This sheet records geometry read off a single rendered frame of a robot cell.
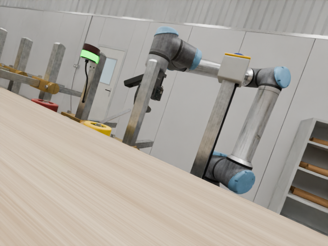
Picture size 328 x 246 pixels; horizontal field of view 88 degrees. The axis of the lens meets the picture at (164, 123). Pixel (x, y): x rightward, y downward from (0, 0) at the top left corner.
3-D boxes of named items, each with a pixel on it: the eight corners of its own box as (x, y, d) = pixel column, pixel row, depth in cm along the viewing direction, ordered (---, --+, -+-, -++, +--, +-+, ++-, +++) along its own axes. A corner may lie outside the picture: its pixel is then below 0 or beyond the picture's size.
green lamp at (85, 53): (89, 61, 68) (91, 55, 68) (100, 64, 66) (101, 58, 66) (76, 54, 63) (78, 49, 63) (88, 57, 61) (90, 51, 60)
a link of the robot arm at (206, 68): (254, 71, 116) (163, 49, 89) (271, 70, 105) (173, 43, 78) (250, 89, 118) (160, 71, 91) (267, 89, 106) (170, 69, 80)
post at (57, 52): (33, 140, 83) (61, 45, 80) (37, 143, 81) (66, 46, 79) (25, 140, 79) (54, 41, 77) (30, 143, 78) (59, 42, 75)
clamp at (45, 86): (41, 88, 85) (44, 78, 85) (59, 95, 80) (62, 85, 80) (28, 85, 79) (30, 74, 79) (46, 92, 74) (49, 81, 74)
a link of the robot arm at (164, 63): (144, 52, 67) (154, 62, 76) (140, 64, 67) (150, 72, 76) (164, 56, 64) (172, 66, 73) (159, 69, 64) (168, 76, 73)
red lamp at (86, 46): (91, 54, 68) (92, 50, 68) (102, 57, 66) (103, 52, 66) (78, 48, 63) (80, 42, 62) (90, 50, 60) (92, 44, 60)
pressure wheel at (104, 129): (73, 152, 53) (84, 117, 52) (100, 156, 56) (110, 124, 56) (71, 163, 46) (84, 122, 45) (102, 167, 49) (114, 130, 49)
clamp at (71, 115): (68, 123, 76) (71, 112, 76) (90, 133, 71) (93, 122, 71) (56, 122, 71) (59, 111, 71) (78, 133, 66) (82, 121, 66)
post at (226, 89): (175, 214, 56) (221, 82, 53) (189, 221, 54) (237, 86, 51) (171, 220, 52) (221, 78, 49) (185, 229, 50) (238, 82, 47)
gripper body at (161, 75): (152, 99, 65) (162, 69, 65) (133, 93, 69) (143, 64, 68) (159, 102, 73) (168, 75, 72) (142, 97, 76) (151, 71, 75)
